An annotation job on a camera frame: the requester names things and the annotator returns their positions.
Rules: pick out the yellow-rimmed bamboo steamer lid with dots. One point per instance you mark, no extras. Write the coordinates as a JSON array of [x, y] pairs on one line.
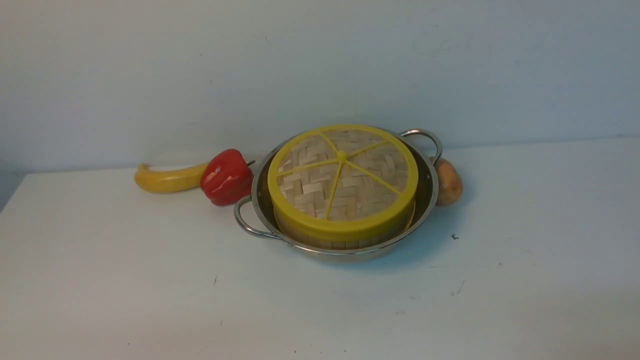
[[346, 177]]

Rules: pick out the yellow-rimmed bamboo steamer basket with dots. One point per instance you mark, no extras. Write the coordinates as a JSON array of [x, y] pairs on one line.
[[347, 240]]

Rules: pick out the stainless steel pot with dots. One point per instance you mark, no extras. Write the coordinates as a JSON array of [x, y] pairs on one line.
[[426, 198]]

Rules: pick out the red bell pepper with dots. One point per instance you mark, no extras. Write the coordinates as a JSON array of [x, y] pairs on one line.
[[227, 178]]

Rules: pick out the brown potato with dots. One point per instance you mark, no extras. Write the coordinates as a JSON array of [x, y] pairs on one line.
[[450, 185]]

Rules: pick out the yellow banana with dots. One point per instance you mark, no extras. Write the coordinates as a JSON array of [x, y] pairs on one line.
[[169, 181]]

